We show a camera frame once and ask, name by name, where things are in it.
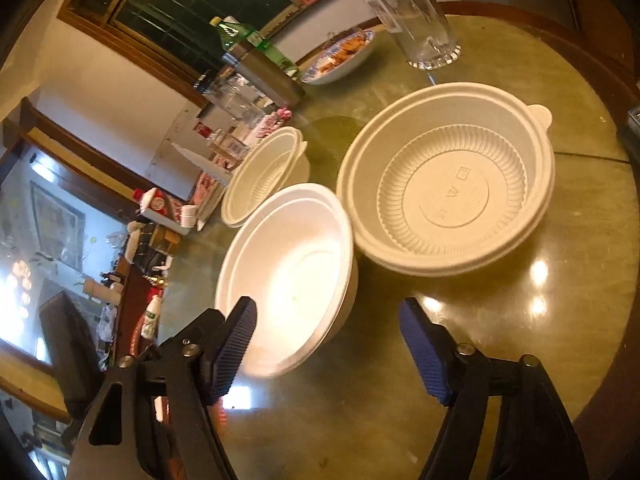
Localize orange hose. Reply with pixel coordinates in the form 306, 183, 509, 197
129, 325, 151, 356

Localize blue patterned plate of food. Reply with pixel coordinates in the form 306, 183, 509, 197
300, 29, 376, 86

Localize wooden framed window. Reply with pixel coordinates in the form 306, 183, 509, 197
57, 0, 311, 78

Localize white liquor bottle red label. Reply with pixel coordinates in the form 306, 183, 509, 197
131, 187, 182, 223

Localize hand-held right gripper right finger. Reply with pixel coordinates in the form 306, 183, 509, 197
398, 297, 591, 480

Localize sliced pink meat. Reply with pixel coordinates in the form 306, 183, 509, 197
192, 172, 226, 206

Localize large white foam bowl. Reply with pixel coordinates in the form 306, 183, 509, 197
215, 183, 360, 378

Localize clear bottle with black lid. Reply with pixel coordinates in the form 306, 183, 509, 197
195, 71, 266, 123

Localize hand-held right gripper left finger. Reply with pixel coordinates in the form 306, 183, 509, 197
72, 296, 258, 480

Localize framed painting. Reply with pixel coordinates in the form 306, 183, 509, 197
27, 180, 86, 271

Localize ribbed white plastic bowl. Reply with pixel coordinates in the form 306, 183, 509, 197
336, 80, 557, 277
220, 126, 311, 227

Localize small white green bottle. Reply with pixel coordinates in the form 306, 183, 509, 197
140, 294, 165, 339

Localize white carton box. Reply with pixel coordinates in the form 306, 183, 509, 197
172, 142, 233, 183

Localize clear plastic pitcher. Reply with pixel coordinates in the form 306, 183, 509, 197
348, 0, 462, 70

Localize white thermos cup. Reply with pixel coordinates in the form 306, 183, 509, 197
82, 277, 123, 306

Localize dark clothing with fur trim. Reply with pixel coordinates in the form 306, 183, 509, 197
125, 220, 173, 271

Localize green plastic bottle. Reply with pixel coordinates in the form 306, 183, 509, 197
209, 16, 301, 78

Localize gold lid jar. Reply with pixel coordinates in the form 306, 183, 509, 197
152, 227, 182, 253

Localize pink candy wrappers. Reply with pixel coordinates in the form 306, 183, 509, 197
255, 105, 293, 138

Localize steel thermos flask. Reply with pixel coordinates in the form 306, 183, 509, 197
221, 42, 306, 106

